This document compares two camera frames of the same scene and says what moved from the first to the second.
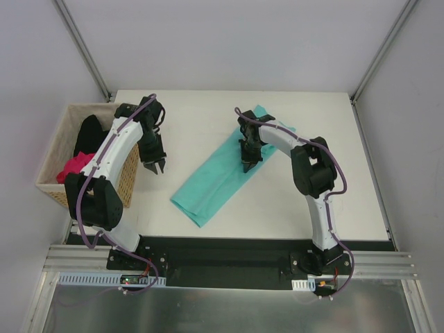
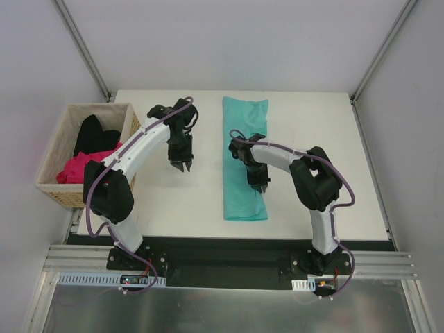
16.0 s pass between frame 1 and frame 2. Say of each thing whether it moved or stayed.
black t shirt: stayed
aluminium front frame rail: stayed
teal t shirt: moved
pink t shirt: stayed
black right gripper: moved
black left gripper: moved
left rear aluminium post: stayed
